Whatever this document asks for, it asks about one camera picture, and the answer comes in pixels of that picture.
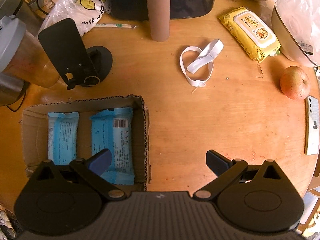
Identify blue wipes pack with barcode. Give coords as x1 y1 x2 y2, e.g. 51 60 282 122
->
90 107 135 185

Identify open cardboard box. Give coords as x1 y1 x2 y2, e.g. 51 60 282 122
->
22 95 151 193

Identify white smartphone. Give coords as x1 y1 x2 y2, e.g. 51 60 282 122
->
305 95 319 155

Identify black phone stand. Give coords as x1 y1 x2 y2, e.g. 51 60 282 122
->
38 18 113 90

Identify red apple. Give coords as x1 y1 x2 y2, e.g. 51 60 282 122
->
280 66 311 100

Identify white elastic band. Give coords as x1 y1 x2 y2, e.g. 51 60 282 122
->
180 38 224 88

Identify clear plastic jug grey lid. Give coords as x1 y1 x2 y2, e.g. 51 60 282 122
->
1 15 60 88

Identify yellow wet wipes pack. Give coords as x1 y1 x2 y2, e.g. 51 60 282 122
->
219 7 280 63

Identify wrapped chopsticks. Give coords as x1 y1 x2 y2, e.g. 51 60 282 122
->
94 23 138 29

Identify white printed plastic bag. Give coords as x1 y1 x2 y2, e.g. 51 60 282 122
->
40 0 111 36

